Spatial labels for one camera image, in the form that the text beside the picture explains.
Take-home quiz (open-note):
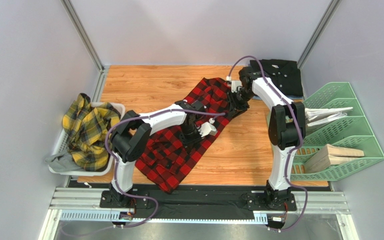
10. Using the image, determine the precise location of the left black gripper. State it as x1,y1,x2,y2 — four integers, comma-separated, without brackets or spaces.
179,123,205,155

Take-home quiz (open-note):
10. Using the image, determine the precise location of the red black plaid shirt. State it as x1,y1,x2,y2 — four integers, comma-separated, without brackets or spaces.
135,78,233,194

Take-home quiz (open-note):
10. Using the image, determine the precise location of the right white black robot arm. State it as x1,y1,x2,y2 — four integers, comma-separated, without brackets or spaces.
226,67,306,210

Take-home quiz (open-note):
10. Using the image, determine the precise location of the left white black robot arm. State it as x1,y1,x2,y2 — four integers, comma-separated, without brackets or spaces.
100,100,218,208

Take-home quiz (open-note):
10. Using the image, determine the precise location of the white paper stack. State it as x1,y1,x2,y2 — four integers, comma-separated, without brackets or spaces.
305,107,354,128

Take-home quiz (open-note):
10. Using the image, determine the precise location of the folded blue shirt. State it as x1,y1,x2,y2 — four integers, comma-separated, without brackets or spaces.
245,64,304,101

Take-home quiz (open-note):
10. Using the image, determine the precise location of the folded black shirt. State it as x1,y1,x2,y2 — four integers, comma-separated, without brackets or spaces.
259,59,304,96

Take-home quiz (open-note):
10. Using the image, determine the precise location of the yellow plaid shirt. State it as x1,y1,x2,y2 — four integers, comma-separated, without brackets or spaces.
62,93,122,172

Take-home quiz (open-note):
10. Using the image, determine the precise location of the wooden block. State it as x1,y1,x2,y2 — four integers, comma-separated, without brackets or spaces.
304,144,365,174

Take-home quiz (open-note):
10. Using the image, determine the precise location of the green file organizer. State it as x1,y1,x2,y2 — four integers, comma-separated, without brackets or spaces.
291,82,384,181

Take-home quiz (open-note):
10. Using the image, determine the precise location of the white plastic basket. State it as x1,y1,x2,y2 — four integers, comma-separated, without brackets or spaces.
44,95,126,174

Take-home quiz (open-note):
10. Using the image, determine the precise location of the grey shirt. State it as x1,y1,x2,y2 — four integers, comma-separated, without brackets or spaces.
44,150,82,173

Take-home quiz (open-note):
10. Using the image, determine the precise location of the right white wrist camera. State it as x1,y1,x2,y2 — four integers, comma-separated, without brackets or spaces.
226,75,243,93

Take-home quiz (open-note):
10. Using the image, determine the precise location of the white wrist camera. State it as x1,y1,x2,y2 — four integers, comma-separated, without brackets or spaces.
226,75,243,93
198,118,218,137

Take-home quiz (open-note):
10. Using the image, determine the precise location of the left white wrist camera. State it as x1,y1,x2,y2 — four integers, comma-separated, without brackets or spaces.
198,118,218,137

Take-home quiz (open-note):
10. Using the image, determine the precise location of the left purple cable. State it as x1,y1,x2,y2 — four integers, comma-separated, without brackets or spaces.
60,108,227,238

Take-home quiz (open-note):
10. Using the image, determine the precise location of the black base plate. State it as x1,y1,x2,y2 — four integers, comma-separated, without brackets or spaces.
67,179,333,221

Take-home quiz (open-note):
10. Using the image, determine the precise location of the left aluminium corner post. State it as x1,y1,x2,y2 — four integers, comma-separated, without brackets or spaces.
61,0,105,73

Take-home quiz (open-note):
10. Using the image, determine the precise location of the aluminium corner post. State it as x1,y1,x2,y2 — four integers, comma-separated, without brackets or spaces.
61,0,105,73
297,0,342,69

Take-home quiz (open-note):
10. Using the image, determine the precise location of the aluminium rail frame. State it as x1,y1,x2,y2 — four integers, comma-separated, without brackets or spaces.
40,184,359,240

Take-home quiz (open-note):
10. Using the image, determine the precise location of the right aluminium corner post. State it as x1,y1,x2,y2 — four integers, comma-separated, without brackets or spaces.
297,0,342,69

